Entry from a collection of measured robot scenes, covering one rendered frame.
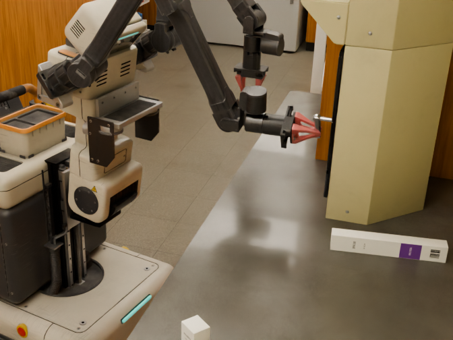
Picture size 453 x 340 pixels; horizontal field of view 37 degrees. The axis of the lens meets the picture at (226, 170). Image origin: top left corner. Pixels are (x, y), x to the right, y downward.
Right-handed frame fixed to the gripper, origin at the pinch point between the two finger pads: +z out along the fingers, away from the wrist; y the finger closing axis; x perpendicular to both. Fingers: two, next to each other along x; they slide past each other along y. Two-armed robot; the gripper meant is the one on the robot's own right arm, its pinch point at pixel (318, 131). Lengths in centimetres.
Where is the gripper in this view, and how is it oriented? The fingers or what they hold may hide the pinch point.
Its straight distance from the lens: 182.5
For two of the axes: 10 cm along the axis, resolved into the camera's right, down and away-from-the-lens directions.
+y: 2.6, -8.2, 5.0
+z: 9.6, 1.5, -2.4
